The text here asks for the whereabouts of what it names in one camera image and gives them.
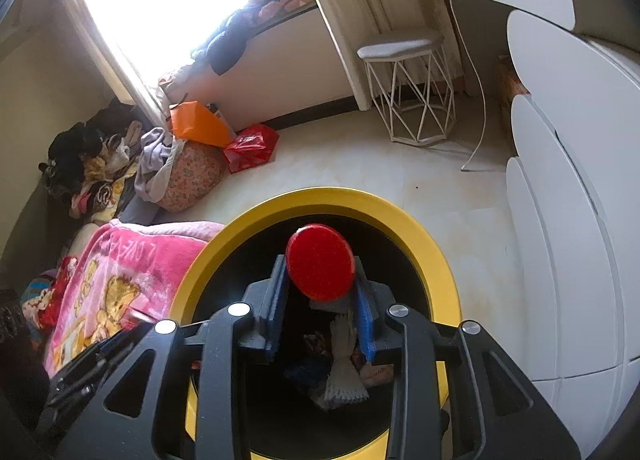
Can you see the red round lid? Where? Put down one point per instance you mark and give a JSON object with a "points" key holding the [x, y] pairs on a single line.
{"points": [[320, 262]]}

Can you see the red plastic bag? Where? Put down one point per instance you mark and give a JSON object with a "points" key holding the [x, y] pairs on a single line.
{"points": [[250, 148]]}

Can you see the floral fabric basket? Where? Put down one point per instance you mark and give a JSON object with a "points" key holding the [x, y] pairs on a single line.
{"points": [[192, 175]]}

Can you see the red and grey clothes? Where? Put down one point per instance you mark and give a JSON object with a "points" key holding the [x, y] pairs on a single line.
{"points": [[175, 78]]}

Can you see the pink printed blanket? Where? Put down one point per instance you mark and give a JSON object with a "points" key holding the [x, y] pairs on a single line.
{"points": [[145, 260]]}

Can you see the orange paper bag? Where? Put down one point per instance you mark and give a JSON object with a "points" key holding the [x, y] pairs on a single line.
{"points": [[197, 123]]}

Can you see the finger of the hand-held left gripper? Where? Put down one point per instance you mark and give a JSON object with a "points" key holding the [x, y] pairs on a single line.
{"points": [[85, 370]]}

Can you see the thin white curtain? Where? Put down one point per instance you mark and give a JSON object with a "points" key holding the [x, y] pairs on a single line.
{"points": [[115, 55]]}

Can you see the white scalloped drawer cabinet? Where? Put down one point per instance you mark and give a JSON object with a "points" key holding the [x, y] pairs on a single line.
{"points": [[565, 190]]}

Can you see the grey headboard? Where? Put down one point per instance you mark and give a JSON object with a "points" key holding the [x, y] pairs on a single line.
{"points": [[30, 220]]}

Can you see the yellow-rimmed black bin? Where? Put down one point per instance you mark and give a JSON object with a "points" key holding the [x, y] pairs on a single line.
{"points": [[325, 197]]}

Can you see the pile of mixed clothes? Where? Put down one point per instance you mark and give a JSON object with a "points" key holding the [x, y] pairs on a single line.
{"points": [[95, 175]]}

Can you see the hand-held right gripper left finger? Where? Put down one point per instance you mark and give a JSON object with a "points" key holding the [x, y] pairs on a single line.
{"points": [[277, 312]]}

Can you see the white window seat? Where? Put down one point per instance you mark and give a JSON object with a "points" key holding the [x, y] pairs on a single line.
{"points": [[285, 70]]}

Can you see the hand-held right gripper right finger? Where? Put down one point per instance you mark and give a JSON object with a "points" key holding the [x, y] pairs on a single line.
{"points": [[365, 322]]}

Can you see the thick cream curtain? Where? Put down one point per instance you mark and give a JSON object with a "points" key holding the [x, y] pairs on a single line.
{"points": [[360, 15]]}

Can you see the red printed cloth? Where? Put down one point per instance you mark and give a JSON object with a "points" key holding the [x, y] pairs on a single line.
{"points": [[57, 290]]}

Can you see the dark-framed window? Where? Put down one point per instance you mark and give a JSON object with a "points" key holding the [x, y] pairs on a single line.
{"points": [[175, 0]]}

